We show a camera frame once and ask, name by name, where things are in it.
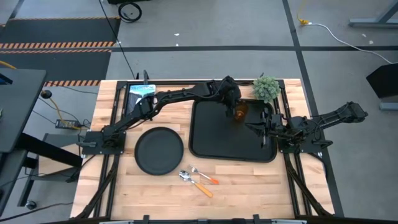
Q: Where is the white floor cable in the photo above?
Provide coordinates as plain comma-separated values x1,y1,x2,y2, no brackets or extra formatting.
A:
307,22,394,65

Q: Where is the fork with orange handle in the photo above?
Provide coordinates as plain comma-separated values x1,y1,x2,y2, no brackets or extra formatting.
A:
189,165,220,185

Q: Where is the grey metal table leg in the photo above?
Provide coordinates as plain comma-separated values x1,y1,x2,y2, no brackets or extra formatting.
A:
348,1,398,29

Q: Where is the black power adapter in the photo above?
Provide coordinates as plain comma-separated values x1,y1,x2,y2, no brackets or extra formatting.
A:
55,119,77,129

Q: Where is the coiled black cable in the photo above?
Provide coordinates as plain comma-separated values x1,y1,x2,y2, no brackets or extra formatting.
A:
118,1,143,24

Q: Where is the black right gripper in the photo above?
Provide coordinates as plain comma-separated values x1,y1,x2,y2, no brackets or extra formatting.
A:
244,108,283,149

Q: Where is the spoon with orange handle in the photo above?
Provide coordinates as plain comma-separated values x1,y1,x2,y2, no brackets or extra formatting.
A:
178,170,214,198

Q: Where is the long black floor cable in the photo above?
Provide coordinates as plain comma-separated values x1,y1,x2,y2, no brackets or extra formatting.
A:
98,0,137,80

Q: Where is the yellow cable with plug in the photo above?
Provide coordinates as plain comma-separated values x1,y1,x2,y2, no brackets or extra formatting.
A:
296,0,310,26

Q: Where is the yellow floor cable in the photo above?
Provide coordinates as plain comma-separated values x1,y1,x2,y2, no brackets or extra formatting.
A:
0,60,82,130

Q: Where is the black round plate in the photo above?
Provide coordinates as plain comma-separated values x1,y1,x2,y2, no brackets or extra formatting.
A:
134,126,185,176

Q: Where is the small green potted plant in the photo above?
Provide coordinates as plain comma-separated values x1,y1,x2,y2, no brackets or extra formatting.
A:
252,76,281,104

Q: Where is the black plastic tray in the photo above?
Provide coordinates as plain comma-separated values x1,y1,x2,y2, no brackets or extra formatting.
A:
188,98,278,163

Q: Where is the grey metal foot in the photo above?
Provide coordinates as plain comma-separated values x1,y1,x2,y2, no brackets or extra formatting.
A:
379,101,398,111

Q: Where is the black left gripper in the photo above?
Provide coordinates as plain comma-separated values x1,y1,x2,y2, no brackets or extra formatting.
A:
216,75,243,119

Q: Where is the black box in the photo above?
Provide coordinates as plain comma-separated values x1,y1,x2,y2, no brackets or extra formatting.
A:
366,62,398,99

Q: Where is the black hazard-striped floor mat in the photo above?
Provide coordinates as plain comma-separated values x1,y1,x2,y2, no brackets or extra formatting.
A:
0,16,122,50
0,49,113,87

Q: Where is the black aluminium table frame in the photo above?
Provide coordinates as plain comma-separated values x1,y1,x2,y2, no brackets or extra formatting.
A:
74,79,335,221

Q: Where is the amber translucent cup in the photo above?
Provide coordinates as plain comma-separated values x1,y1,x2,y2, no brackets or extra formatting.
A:
233,101,250,122

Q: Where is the waterfall picture card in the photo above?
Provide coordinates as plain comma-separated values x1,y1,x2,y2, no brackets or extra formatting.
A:
126,83,157,116

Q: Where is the black desk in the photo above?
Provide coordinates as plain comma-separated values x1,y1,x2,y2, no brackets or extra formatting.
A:
0,67,83,215

